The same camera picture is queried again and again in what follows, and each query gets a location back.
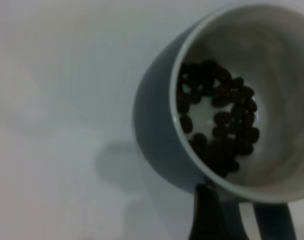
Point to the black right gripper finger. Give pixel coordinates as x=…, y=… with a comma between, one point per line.
x=206, y=215

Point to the dark grey ceramic mug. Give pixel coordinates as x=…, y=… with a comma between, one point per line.
x=154, y=120

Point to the coffee beans in mug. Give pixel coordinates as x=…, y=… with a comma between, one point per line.
x=222, y=147

